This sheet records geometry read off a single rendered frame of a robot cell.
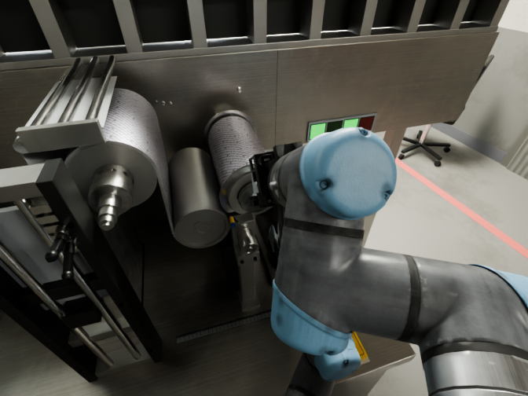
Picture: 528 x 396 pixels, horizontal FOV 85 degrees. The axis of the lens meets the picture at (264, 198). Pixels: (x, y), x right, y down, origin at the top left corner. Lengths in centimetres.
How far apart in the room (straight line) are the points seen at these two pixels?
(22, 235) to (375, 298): 46
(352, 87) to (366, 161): 76
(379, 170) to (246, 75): 64
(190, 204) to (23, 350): 57
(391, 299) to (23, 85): 83
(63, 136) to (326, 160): 38
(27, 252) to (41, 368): 44
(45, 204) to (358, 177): 36
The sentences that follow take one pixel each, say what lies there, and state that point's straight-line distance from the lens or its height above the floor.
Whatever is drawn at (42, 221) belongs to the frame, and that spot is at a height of 138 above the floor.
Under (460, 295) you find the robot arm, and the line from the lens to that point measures 28.
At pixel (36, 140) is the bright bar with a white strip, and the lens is 51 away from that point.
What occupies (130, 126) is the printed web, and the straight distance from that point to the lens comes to 58.
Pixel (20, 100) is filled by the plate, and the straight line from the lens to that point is 89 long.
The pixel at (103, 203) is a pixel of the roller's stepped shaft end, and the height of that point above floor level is 135.
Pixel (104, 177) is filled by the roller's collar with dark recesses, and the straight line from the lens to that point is 52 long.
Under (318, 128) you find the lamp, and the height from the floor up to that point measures 120.
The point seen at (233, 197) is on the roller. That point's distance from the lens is 59.
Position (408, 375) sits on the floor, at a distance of 187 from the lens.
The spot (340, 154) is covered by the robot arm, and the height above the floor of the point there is 152.
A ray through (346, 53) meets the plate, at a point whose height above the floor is 141.
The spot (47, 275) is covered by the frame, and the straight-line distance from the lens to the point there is 58.
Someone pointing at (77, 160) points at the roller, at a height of 138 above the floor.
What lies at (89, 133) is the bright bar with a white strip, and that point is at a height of 144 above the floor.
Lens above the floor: 164
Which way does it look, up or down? 41 degrees down
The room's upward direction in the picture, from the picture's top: straight up
